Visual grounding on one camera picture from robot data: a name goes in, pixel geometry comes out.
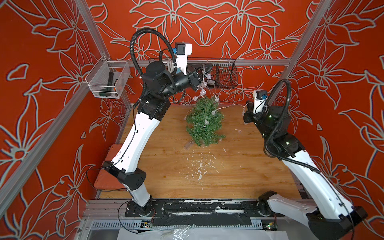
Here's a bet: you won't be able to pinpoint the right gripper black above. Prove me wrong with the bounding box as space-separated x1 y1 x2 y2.
243 100 275 143

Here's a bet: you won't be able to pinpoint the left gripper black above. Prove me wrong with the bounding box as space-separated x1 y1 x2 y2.
161 63 213 101

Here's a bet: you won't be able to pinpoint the clear bulb string lights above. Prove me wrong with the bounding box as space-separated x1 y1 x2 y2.
186 63 239 139

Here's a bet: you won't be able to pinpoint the small green christmas tree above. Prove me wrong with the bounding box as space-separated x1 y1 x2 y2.
186 97 226 147

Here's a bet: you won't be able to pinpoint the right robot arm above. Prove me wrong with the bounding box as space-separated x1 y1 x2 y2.
243 79 368 240

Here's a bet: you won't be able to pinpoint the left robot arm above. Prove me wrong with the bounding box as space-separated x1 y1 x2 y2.
102 28 203 216

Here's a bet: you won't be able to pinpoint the small black device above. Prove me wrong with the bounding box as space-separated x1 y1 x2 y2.
205 80 216 88

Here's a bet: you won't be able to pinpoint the clear battery pack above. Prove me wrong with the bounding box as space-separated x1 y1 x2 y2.
184 140 195 150

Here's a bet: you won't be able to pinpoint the dark green tool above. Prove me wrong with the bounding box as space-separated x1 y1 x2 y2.
99 72 114 97

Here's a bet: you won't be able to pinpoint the orange plastic tool case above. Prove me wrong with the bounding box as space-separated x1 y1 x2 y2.
94 144 126 191

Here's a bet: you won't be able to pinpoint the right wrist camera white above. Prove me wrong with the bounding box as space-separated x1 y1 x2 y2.
253 90 268 114

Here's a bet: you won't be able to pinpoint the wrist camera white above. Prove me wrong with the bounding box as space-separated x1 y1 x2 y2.
174 42 192 75
253 90 268 114

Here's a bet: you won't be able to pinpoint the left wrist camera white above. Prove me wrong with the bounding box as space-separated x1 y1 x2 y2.
174 42 192 75

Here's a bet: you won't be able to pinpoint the black wire wall basket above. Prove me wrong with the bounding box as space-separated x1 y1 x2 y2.
187 59 238 90

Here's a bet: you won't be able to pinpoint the clear plastic wall bin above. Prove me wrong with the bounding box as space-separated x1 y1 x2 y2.
86 56 131 99

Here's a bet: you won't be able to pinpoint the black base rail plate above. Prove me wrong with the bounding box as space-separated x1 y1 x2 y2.
124 199 282 230

